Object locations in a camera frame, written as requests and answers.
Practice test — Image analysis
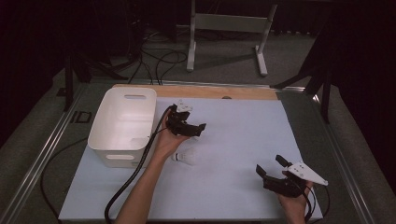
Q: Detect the black looped gripper cable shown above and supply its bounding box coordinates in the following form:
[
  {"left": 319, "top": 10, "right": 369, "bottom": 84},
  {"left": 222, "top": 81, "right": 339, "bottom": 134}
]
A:
[{"left": 302, "top": 180, "right": 331, "bottom": 224}]

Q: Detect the white plastic bin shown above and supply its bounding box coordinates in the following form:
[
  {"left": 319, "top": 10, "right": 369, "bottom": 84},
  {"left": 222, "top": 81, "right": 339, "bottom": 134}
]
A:
[{"left": 87, "top": 87, "right": 158, "bottom": 169}]

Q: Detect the thick black gripper cable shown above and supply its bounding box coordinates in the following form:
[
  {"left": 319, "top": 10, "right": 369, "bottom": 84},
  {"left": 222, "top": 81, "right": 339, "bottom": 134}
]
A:
[{"left": 104, "top": 104, "right": 176, "bottom": 224}]

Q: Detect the thin black floor cable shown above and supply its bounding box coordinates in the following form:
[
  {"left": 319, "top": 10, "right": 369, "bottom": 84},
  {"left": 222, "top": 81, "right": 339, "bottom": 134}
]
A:
[{"left": 39, "top": 136, "right": 90, "bottom": 220}]

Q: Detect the white metal stand frame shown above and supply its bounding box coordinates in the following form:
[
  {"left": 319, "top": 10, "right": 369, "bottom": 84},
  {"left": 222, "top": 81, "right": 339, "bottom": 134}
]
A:
[{"left": 186, "top": 0, "right": 278, "bottom": 77}]

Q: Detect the white table mat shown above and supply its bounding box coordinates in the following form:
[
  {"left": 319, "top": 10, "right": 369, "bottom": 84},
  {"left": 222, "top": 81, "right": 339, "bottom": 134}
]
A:
[{"left": 58, "top": 96, "right": 324, "bottom": 222}]

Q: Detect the aluminium floor rail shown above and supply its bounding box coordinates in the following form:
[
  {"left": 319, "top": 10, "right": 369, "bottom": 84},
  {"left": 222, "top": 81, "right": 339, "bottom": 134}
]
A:
[
  {"left": 0, "top": 83, "right": 89, "bottom": 224},
  {"left": 311, "top": 92, "right": 376, "bottom": 224}
]

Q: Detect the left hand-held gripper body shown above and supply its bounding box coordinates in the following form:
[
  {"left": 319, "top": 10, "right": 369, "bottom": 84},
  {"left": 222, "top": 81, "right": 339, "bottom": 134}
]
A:
[{"left": 166, "top": 99, "right": 204, "bottom": 138}]

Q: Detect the person's right hand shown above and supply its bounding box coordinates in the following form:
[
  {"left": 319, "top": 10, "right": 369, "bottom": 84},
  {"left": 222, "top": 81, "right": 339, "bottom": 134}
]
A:
[{"left": 276, "top": 182, "right": 314, "bottom": 224}]

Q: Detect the person's left hand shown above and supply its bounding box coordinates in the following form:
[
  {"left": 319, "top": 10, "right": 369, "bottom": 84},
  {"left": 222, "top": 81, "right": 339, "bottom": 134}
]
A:
[{"left": 152, "top": 108, "right": 191, "bottom": 161}]

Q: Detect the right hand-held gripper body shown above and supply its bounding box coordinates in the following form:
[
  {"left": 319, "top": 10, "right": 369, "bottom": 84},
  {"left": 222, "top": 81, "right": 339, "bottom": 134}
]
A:
[{"left": 262, "top": 161, "right": 329, "bottom": 199}]

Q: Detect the black straight floor cable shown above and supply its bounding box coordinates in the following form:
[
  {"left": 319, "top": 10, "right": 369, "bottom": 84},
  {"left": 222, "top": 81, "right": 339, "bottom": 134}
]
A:
[{"left": 127, "top": 31, "right": 154, "bottom": 86}]

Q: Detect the black rectangular floor plate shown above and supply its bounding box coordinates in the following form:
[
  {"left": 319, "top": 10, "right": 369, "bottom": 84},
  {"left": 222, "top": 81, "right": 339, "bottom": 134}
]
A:
[{"left": 70, "top": 111, "right": 93, "bottom": 124}]

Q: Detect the black looped floor cable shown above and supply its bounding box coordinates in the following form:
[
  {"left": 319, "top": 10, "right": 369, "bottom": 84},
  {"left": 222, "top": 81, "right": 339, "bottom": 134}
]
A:
[{"left": 154, "top": 49, "right": 189, "bottom": 86}]

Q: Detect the black angled stand leg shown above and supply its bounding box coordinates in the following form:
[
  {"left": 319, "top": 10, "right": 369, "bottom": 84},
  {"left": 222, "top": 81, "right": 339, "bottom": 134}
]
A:
[{"left": 270, "top": 18, "right": 333, "bottom": 125}]

